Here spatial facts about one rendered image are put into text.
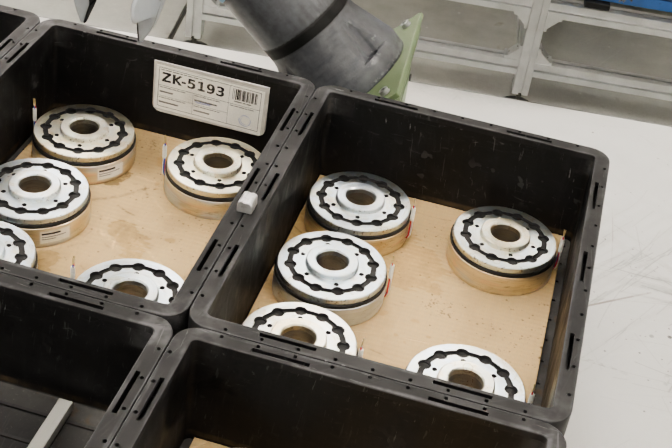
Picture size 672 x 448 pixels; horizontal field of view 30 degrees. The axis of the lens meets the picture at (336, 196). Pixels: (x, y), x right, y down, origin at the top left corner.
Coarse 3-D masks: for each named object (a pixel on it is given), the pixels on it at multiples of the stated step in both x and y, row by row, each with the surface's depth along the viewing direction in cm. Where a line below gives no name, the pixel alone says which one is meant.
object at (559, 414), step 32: (320, 96) 125; (352, 96) 126; (480, 128) 124; (512, 128) 125; (288, 160) 115; (608, 160) 122; (256, 224) 107; (224, 256) 102; (576, 288) 105; (192, 320) 96; (224, 320) 96; (576, 320) 101; (320, 352) 94; (576, 352) 98; (416, 384) 93; (448, 384) 93; (544, 416) 92
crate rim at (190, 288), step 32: (32, 32) 129; (96, 32) 130; (0, 64) 123; (224, 64) 128; (288, 128) 120; (256, 192) 111; (224, 224) 106; (64, 288) 97; (96, 288) 97; (192, 288) 99
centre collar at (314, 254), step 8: (312, 248) 115; (320, 248) 115; (328, 248) 115; (336, 248) 116; (344, 248) 116; (312, 256) 114; (320, 256) 115; (344, 256) 115; (352, 256) 115; (312, 264) 113; (352, 264) 114; (312, 272) 113; (320, 272) 112; (328, 272) 113; (336, 272) 113; (344, 272) 113; (352, 272) 113; (328, 280) 112; (336, 280) 112
